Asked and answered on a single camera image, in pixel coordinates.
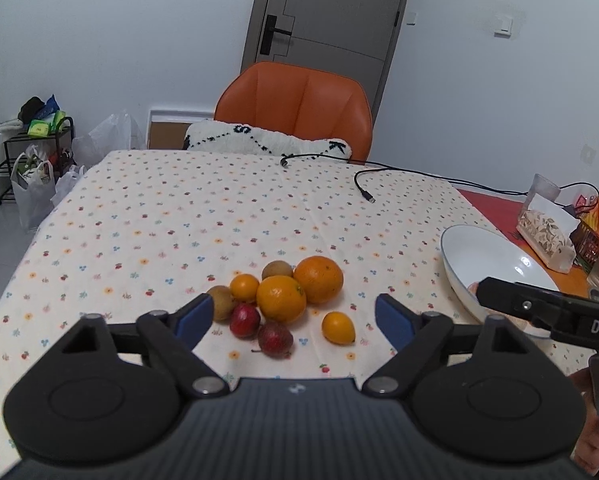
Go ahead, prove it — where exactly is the brown kiwi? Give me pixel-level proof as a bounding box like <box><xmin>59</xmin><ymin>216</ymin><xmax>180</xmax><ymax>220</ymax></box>
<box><xmin>261</xmin><ymin>260</ymin><xmax>294</xmax><ymax>280</ymax></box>
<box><xmin>207</xmin><ymin>285</ymin><xmax>238</xmax><ymax>322</ymax></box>

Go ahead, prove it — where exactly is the small yellow-orange citrus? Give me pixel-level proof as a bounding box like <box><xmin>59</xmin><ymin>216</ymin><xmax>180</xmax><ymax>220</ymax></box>
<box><xmin>321</xmin><ymin>312</ymin><xmax>356</xmax><ymax>346</ymax></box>

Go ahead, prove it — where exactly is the small tangerine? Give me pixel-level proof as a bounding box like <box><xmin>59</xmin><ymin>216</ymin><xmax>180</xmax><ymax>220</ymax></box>
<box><xmin>229</xmin><ymin>273</ymin><xmax>260</xmax><ymax>304</ymax></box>

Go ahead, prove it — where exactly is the large orange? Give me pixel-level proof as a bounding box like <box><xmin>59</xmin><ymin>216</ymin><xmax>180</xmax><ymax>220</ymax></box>
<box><xmin>293</xmin><ymin>256</ymin><xmax>344</xmax><ymax>304</ymax></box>

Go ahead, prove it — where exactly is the medium orange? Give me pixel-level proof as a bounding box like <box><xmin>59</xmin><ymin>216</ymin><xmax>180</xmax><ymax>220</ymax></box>
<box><xmin>256</xmin><ymin>275</ymin><xmax>307</xmax><ymax>325</ymax></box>

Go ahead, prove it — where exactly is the brown kiwi back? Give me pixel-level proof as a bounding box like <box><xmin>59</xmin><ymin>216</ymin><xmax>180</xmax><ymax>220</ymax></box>
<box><xmin>261</xmin><ymin>260</ymin><xmax>294</xmax><ymax>280</ymax></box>

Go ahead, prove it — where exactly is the person's right hand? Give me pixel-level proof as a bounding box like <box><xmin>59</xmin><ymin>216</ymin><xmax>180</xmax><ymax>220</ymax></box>
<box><xmin>467</xmin><ymin>282</ymin><xmax>599</xmax><ymax>477</ymax></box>

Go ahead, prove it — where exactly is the floral tissue box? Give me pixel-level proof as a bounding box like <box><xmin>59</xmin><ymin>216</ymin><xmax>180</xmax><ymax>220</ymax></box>
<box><xmin>516</xmin><ymin>195</ymin><xmax>580</xmax><ymax>274</ymax></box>

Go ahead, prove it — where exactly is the white plate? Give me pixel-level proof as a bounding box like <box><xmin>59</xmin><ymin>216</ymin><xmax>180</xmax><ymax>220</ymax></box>
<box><xmin>441</xmin><ymin>226</ymin><xmax>559</xmax><ymax>323</ymax></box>

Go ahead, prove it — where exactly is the red orange table mat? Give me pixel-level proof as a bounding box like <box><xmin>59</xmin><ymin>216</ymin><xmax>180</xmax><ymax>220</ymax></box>
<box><xmin>455</xmin><ymin>187</ymin><xmax>599</xmax><ymax>298</ymax></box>

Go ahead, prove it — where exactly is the clear drinking glass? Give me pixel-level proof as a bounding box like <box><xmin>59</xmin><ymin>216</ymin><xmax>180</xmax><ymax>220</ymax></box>
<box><xmin>524</xmin><ymin>174</ymin><xmax>561</xmax><ymax>206</ymax></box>

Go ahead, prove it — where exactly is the white plastic bag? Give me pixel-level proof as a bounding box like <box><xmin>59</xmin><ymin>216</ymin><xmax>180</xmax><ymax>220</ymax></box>
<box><xmin>11</xmin><ymin>144</ymin><xmax>55</xmax><ymax>231</ymax></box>

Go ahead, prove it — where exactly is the floral tablecloth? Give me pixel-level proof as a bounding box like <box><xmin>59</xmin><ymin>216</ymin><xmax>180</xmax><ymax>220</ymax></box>
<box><xmin>0</xmin><ymin>151</ymin><xmax>489</xmax><ymax>475</ymax></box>

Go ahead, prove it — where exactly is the black metal shelf rack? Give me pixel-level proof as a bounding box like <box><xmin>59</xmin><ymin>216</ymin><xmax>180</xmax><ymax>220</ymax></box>
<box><xmin>0</xmin><ymin>116</ymin><xmax>75</xmax><ymax>206</ymax></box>

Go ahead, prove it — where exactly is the translucent plastic bag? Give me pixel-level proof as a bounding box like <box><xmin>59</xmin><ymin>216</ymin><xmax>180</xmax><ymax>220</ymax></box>
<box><xmin>72</xmin><ymin>110</ymin><xmax>146</xmax><ymax>168</ymax></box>

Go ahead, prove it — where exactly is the white fluffy cushion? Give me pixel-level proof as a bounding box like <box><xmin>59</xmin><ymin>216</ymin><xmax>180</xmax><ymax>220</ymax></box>
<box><xmin>183</xmin><ymin>120</ymin><xmax>351</xmax><ymax>159</ymax></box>

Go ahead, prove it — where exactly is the orange leather chair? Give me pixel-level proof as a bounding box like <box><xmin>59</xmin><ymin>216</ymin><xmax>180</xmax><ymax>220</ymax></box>
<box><xmin>214</xmin><ymin>62</ymin><xmax>373</xmax><ymax>160</ymax></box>

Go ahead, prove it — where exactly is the grey door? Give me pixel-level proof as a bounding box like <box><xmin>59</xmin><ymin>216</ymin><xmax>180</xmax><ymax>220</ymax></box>
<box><xmin>241</xmin><ymin>0</ymin><xmax>407</xmax><ymax>115</ymax></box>

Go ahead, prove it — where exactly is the black usb cable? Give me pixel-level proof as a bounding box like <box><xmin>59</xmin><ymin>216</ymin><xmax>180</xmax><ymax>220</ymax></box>
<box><xmin>353</xmin><ymin>164</ymin><xmax>529</xmax><ymax>205</ymax></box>

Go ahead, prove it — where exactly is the white wall switch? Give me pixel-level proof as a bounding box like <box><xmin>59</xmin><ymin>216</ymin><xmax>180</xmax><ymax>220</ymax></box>
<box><xmin>493</xmin><ymin>14</ymin><xmax>514</xmax><ymax>39</ymax></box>

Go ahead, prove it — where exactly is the black door handle lock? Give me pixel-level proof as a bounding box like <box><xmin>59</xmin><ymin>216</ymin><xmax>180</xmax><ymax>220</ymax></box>
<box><xmin>259</xmin><ymin>14</ymin><xmax>293</xmax><ymax>55</ymax></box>

